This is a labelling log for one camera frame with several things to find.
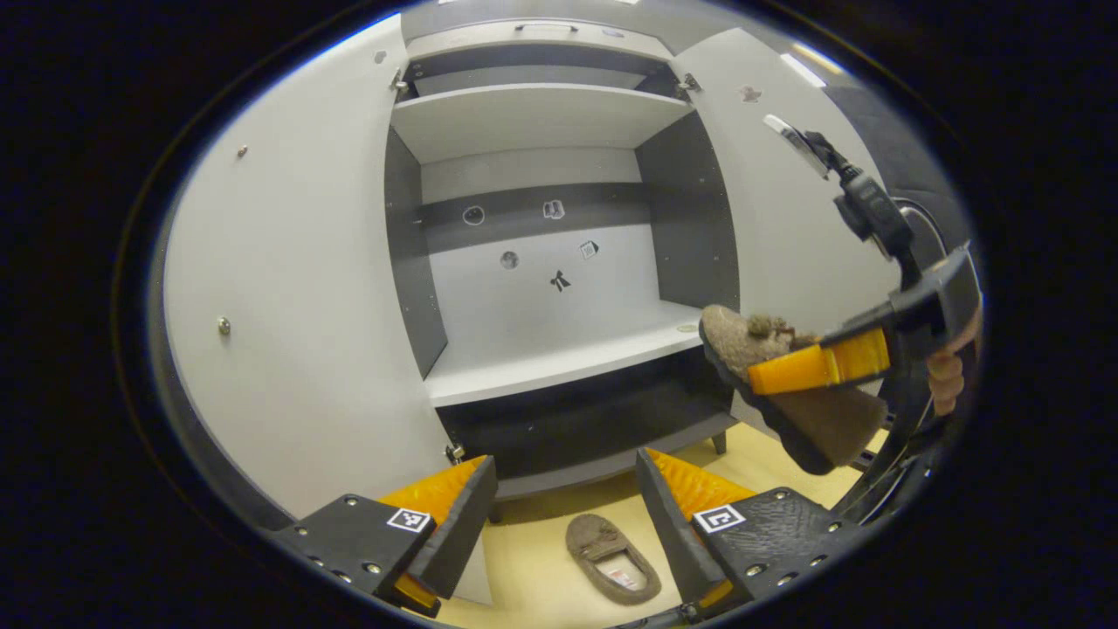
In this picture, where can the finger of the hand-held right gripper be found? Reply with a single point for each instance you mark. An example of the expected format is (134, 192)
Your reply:
(803, 369)

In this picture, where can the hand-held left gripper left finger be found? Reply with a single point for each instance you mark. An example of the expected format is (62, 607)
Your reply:
(467, 524)

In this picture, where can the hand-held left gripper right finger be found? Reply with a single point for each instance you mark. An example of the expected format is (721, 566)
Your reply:
(668, 533)

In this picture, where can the brown fuzzy shoe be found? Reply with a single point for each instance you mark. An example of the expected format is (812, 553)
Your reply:
(821, 424)
(611, 559)

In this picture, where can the white and grey shoe cabinet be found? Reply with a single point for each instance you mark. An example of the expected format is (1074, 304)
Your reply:
(541, 332)

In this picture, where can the metal door hinge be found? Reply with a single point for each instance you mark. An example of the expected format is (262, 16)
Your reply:
(688, 84)
(455, 452)
(400, 80)

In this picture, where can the small ceiling light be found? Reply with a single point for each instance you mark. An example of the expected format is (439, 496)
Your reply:
(802, 70)

